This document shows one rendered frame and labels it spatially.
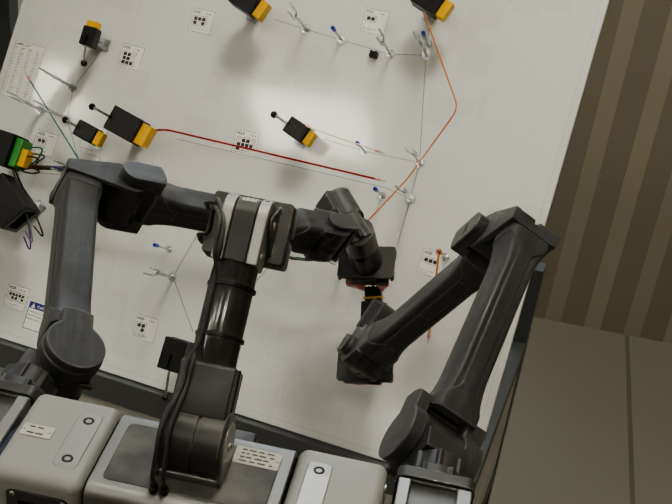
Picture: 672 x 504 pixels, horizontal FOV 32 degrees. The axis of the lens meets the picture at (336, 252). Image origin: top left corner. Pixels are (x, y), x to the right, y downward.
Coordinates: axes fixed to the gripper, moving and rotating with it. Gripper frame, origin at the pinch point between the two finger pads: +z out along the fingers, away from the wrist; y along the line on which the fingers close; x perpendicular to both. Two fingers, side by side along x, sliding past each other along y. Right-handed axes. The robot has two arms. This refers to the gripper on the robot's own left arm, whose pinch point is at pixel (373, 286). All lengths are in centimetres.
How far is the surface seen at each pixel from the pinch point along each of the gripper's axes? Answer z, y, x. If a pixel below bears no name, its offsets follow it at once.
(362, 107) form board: -8.3, 4.6, -35.4
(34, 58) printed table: -13, 75, -46
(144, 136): -14, 46, -24
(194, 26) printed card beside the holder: -15, 40, -51
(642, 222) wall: 153, -58, -110
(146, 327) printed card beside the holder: 10.1, 47.0, 4.9
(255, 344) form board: 11.2, 24.3, 7.4
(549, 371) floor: 175, -28, -65
